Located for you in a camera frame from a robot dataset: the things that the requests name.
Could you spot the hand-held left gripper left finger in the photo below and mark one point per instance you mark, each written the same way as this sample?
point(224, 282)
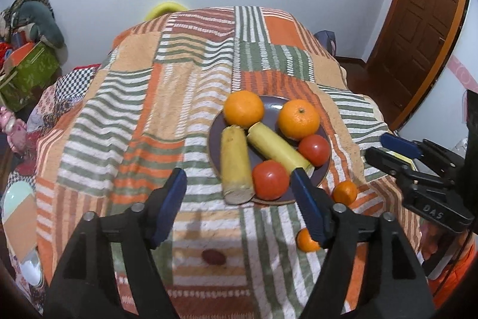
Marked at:
point(171, 207)

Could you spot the red plastic bag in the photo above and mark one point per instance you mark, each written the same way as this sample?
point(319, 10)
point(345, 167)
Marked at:
point(3, 53)

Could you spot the large orange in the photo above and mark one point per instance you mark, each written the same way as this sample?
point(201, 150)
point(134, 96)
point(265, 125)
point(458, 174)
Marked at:
point(244, 108)
point(299, 119)

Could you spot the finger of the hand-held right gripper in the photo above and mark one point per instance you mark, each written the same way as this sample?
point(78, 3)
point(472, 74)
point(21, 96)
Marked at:
point(401, 146)
point(386, 162)

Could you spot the dark yellow sugarcane piece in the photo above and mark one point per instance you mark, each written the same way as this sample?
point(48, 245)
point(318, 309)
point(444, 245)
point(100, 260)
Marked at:
point(234, 165)

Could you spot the mint and tan board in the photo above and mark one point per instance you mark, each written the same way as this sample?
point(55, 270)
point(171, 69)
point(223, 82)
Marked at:
point(18, 214)

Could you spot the brown wooden door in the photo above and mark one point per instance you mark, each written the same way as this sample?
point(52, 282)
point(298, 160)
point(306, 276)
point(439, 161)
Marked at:
point(422, 23)

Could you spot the pink plush toy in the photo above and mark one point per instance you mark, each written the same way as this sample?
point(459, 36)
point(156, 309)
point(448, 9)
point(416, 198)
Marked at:
point(11, 128)

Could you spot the grey plush toy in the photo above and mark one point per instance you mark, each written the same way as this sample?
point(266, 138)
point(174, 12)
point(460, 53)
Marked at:
point(41, 23)

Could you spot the dark red date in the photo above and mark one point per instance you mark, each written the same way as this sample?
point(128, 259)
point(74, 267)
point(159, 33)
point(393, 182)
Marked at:
point(213, 256)

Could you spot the pale yellow sugarcane piece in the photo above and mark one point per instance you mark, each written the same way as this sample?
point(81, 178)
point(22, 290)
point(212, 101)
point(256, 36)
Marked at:
point(278, 149)

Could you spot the person's right forearm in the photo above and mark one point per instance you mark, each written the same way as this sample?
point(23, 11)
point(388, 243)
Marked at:
point(463, 259)

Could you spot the striped patchwork blanket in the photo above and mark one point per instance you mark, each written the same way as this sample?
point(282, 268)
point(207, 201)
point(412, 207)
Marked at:
point(149, 109)

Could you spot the red tomato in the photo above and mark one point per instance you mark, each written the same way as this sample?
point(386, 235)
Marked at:
point(314, 150)
point(270, 180)

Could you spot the floral patchwork quilt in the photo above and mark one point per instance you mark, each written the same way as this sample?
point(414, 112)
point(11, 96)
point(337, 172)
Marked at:
point(59, 91)

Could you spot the small tangerine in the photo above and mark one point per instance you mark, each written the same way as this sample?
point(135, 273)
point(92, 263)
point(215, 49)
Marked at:
point(307, 241)
point(344, 192)

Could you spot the green storage box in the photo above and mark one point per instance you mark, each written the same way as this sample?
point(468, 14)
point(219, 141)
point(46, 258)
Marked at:
point(33, 76)

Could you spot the purple plate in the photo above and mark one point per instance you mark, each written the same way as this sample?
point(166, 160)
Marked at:
point(272, 106)

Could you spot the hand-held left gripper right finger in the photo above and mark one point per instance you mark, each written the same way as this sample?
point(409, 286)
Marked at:
point(308, 207)

